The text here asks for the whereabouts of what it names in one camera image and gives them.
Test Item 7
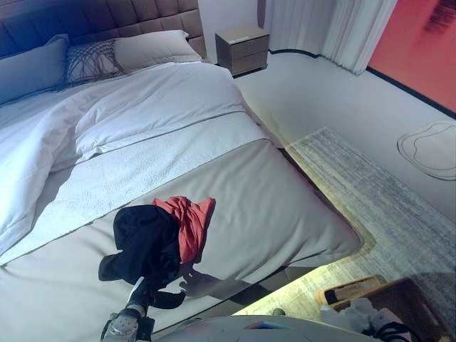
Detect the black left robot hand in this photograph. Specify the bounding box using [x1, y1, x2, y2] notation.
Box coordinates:
[140, 276, 188, 311]

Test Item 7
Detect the black garment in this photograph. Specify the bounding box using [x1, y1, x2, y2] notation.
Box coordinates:
[98, 204, 193, 289]

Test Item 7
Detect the red garment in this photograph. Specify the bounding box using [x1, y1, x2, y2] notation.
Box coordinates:
[152, 195, 217, 265]

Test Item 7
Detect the white textured bed runner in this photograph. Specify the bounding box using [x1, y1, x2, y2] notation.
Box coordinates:
[0, 112, 271, 266]

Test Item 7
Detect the white bed pillow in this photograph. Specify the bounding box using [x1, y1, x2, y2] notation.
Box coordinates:
[113, 30, 202, 72]

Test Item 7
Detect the brown woven laundry basket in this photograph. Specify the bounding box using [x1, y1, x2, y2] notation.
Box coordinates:
[315, 276, 453, 342]

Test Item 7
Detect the grey bed pillow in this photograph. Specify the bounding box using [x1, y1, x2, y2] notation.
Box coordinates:
[0, 33, 71, 106]

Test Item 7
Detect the grey robot torso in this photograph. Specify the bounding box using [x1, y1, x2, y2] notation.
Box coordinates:
[151, 313, 378, 342]

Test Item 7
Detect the beige bedspread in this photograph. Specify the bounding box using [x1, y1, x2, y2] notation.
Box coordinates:
[0, 140, 364, 342]

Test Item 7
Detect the white garment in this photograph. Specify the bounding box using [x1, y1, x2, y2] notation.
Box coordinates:
[318, 297, 403, 336]

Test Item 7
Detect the white duvet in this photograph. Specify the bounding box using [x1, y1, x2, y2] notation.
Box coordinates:
[0, 62, 250, 257]

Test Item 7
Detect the grey streaked floor rug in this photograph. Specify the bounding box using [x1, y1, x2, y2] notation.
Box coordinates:
[231, 126, 456, 342]

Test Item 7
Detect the fringed decorative cushion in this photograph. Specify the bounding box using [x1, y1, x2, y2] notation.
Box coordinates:
[53, 38, 126, 88]

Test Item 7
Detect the brown two-drawer nightstand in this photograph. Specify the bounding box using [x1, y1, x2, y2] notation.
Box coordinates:
[214, 24, 271, 78]

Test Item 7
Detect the grey padded headboard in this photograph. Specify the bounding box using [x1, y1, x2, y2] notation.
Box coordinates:
[0, 0, 207, 60]

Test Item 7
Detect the white oval floor mat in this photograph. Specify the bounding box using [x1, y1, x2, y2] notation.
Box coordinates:
[397, 120, 456, 179]

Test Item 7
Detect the white pleated curtain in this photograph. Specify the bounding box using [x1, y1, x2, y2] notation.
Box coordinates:
[265, 0, 399, 76]

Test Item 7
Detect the dark baseboard strip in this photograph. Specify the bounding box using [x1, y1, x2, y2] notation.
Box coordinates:
[269, 48, 456, 120]

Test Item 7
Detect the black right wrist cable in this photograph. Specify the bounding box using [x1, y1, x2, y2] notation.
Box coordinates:
[375, 315, 416, 342]

